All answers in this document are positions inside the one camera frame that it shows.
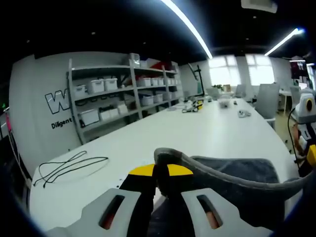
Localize grey fluffy towel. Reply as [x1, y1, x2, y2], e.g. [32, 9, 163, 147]
[147, 147, 309, 237]

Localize grey office chair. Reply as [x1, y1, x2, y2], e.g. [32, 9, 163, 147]
[254, 83, 281, 129]

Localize distant display screen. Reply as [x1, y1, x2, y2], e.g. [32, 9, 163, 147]
[290, 60, 309, 80]

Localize short ceiling light strip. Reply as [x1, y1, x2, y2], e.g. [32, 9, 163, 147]
[264, 28, 306, 56]

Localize black floor stand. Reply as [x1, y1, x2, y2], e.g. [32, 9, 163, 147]
[189, 63, 205, 98]

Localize white yellow gadget pile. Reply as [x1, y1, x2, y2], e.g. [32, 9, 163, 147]
[181, 98, 205, 114]

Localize pink hanging tag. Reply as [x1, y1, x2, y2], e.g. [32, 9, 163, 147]
[4, 112, 13, 133]

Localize rows of white storage bins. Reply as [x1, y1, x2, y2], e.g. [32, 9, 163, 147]
[73, 53, 182, 125]

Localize grey metal shelf unit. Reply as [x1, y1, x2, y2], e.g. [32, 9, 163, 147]
[66, 53, 185, 146]

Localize long ceiling light strip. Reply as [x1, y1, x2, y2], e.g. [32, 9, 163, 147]
[160, 0, 213, 59]

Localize thin looped cable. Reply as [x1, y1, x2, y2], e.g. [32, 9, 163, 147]
[33, 150, 110, 190]

